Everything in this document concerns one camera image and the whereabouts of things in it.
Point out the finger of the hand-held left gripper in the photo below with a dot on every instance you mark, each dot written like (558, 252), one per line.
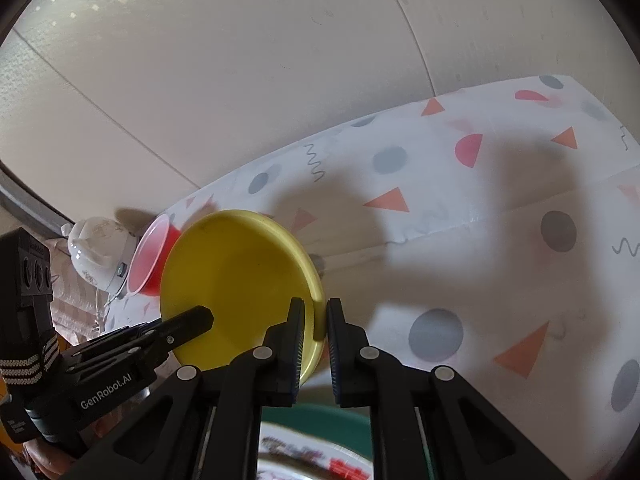
(185, 325)

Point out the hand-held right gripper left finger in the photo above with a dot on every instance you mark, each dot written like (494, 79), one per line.
(299, 345)

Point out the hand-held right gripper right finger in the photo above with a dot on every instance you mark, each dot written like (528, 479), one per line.
(333, 360)

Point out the teal plastic plate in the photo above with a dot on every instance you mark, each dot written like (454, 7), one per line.
(320, 417)

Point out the yellow plastic bowl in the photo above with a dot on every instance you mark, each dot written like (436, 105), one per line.
(235, 270)

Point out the white plate red black print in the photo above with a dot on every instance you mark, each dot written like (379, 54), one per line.
(310, 462)

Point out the red plastic bowl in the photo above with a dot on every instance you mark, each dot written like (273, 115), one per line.
(150, 255)

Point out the pink patterned cloth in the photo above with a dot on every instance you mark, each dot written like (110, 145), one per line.
(75, 305)

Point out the white ceramic electric kettle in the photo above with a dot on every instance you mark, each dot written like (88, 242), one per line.
(100, 250)

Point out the grey metal frame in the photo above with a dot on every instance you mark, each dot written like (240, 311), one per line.
(30, 200)

